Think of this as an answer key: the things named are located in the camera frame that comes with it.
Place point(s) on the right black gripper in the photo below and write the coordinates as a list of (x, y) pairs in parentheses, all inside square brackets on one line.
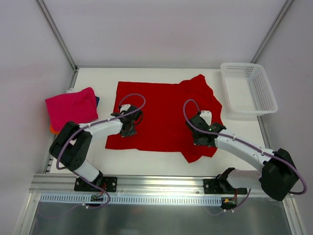
[(200, 140)]

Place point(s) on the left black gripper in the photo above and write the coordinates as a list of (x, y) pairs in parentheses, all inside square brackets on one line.
[(127, 130)]

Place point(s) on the red t shirt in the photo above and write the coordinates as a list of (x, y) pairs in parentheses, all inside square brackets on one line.
[(163, 127)]

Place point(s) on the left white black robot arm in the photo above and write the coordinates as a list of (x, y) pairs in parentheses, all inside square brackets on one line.
[(71, 145)]

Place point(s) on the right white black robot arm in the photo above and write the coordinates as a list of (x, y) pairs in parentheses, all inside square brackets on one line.
[(273, 173)]

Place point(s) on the folded navy blue t shirt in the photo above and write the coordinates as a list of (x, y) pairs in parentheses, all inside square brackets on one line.
[(97, 100)]

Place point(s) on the folded pink t shirt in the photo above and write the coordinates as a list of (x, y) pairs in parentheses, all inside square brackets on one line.
[(79, 107)]

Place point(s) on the folded white t shirt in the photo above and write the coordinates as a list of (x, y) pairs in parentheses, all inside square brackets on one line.
[(71, 90)]

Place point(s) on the white plastic basket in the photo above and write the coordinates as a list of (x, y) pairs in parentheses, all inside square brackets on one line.
[(247, 91)]

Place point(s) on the folded orange t shirt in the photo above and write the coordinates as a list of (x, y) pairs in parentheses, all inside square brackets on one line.
[(54, 130)]

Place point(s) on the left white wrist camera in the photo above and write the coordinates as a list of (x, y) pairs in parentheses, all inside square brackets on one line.
[(124, 108)]

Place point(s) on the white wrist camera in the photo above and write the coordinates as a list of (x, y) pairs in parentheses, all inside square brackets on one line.
[(124, 108), (207, 116)]

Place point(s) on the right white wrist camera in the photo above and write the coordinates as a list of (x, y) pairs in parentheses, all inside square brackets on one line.
[(207, 116)]

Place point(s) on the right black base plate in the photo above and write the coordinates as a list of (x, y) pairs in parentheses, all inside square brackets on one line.
[(217, 186)]

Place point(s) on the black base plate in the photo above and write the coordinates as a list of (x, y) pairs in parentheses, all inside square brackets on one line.
[(217, 186), (109, 184)]

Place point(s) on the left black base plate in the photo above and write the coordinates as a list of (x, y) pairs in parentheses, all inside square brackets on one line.
[(109, 184)]

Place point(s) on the white slotted cable duct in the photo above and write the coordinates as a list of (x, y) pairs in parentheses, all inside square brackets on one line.
[(131, 199)]

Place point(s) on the aluminium mounting rail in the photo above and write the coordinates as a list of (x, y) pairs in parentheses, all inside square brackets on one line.
[(127, 185)]

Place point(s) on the right aluminium frame post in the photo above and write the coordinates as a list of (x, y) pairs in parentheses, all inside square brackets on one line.
[(272, 29)]

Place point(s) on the aluminium frame post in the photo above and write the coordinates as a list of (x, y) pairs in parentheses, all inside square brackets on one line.
[(272, 29), (56, 33)]

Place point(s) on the left aluminium frame post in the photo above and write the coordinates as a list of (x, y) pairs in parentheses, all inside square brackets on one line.
[(56, 33)]

